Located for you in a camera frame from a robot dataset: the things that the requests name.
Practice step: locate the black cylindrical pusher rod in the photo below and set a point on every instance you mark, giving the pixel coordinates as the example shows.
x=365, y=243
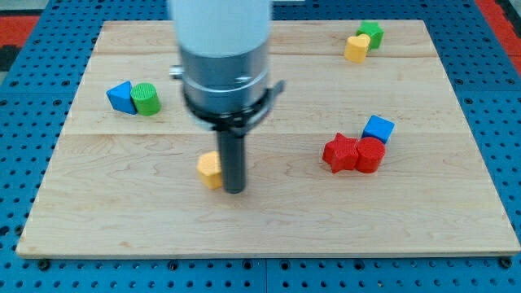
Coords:
x=233, y=163

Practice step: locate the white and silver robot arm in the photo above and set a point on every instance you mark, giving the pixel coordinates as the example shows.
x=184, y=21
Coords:
x=224, y=71

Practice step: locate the red star block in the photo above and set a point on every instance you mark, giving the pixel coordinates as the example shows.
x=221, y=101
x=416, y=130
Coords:
x=341, y=153

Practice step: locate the blue cube block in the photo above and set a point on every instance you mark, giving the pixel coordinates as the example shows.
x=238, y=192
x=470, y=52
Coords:
x=379, y=128

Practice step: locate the green star block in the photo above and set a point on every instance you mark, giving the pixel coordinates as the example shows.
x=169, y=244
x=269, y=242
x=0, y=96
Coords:
x=374, y=31

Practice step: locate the yellow hexagon block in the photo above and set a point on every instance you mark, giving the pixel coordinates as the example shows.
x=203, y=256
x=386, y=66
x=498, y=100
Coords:
x=209, y=170

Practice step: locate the green cylinder block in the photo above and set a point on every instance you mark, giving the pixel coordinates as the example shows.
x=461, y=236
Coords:
x=146, y=99

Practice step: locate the blue triangle block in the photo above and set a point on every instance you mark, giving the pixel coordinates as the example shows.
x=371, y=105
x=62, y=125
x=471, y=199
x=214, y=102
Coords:
x=120, y=98

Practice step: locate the red cylinder block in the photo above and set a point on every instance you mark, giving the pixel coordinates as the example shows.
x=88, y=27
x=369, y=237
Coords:
x=370, y=154

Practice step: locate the light wooden board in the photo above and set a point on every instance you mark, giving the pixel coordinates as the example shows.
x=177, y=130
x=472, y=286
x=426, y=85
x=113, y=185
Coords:
x=123, y=186

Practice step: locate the yellow heart block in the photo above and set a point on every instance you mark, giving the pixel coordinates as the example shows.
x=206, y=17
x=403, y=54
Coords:
x=356, y=48

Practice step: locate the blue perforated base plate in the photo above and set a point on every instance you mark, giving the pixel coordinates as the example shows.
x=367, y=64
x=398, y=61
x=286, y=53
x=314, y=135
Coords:
x=40, y=86

